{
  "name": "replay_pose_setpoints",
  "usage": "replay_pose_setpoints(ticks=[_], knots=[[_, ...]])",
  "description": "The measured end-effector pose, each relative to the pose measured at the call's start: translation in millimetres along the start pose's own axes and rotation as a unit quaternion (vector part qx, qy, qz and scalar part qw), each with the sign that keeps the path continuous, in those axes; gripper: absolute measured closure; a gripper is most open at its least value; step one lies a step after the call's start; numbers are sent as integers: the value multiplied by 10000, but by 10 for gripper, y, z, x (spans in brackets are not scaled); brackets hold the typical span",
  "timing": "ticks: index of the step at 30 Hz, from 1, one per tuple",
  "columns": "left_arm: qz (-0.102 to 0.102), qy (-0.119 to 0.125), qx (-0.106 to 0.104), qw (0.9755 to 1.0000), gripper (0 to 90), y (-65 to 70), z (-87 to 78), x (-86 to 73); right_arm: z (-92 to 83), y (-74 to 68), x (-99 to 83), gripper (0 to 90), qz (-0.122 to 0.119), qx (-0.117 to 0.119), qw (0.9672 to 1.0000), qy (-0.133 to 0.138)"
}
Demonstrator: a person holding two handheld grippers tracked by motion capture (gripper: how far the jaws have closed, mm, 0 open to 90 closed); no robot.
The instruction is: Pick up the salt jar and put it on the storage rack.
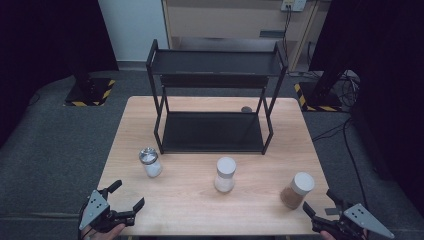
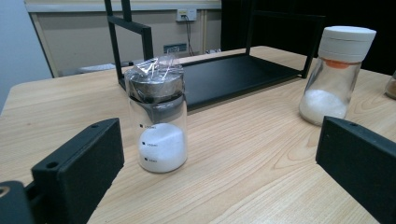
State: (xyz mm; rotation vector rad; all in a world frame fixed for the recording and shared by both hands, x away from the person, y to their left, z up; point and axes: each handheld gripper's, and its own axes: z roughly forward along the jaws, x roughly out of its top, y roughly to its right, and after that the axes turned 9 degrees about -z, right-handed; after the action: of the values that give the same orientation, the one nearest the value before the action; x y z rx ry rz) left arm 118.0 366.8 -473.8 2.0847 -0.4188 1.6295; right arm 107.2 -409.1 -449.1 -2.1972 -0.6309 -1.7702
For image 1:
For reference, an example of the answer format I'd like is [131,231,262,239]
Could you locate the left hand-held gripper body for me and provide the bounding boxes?
[78,187,137,234]

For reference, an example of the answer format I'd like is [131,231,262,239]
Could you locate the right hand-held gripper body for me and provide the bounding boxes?
[311,202,396,240]

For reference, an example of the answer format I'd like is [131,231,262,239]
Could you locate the white lid jar brown powder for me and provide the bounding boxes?
[279,171,316,211]

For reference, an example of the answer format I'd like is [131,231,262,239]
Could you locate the metal lid glass jar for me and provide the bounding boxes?
[138,147,163,179]

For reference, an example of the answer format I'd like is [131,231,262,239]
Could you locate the white lid jar pale grains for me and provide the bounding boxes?
[214,156,238,194]

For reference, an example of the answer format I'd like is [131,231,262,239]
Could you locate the black metal shelf rack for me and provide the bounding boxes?
[145,39,289,156]

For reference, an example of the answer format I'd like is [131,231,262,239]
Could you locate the person's left hand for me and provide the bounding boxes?
[81,223,127,240]

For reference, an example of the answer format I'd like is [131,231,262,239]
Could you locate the person's right hand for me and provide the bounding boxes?
[319,229,338,240]

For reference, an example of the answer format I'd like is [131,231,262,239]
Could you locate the black stand with striped base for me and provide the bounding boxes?
[63,59,117,108]
[294,49,354,113]

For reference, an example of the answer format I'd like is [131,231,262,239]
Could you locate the dark curtain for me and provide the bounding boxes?
[308,0,424,214]
[0,0,119,148]

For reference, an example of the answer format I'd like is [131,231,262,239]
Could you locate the light wooden cabinet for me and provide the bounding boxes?
[161,0,329,73]

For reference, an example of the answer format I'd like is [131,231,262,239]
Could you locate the long black floor cable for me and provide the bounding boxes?
[311,116,369,211]

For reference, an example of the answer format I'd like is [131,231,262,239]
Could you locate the tangled cable bundle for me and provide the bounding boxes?
[339,70,362,108]

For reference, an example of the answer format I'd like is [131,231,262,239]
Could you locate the black socket cable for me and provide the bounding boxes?
[281,4,293,58]

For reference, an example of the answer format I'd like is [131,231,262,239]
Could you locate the white wall socket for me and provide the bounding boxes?
[280,0,307,13]

